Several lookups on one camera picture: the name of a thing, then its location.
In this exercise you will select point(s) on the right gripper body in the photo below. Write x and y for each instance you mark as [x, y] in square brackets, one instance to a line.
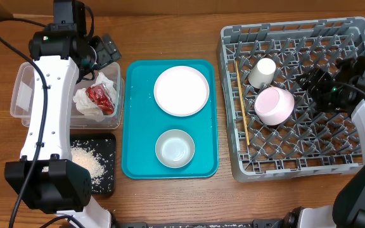
[325, 92]

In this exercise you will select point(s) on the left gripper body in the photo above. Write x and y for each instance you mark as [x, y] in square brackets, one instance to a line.
[98, 55]

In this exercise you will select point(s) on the red snack wrapper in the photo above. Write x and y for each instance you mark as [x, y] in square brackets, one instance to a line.
[99, 95]

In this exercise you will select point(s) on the white napkin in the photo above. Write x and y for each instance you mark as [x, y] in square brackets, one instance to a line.
[85, 106]

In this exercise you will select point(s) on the small pink bowl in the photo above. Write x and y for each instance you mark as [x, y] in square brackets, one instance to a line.
[274, 105]

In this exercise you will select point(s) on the cream paper cup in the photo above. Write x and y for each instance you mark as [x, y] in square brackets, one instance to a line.
[262, 73]

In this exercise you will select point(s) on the large pink plate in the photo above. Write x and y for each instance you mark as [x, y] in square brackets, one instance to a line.
[181, 91]

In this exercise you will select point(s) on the wooden chopstick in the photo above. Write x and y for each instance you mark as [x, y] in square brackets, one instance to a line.
[242, 103]

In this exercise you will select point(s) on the rice and food scraps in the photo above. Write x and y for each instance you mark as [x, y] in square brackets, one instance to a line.
[89, 161]

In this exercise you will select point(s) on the grey round bowl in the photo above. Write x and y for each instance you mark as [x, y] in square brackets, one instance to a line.
[175, 148]

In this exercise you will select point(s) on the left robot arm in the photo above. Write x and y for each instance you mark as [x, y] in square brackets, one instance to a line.
[45, 178]

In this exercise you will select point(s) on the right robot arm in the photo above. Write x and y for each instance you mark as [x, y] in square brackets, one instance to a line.
[348, 210]

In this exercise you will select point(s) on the clear plastic waste bin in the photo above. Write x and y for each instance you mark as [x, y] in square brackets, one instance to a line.
[22, 99]

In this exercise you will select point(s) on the brown cardboard backdrop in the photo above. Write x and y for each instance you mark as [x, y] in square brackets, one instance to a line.
[183, 7]

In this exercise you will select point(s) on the grey plastic dish rack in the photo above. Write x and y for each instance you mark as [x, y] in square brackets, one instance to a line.
[308, 142]

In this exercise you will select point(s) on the teal plastic serving tray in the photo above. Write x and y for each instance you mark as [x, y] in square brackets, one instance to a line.
[144, 122]

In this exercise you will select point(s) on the black plastic tray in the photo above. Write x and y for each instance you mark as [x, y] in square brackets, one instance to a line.
[106, 149]

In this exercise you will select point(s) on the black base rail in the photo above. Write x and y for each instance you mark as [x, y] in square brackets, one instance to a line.
[257, 223]

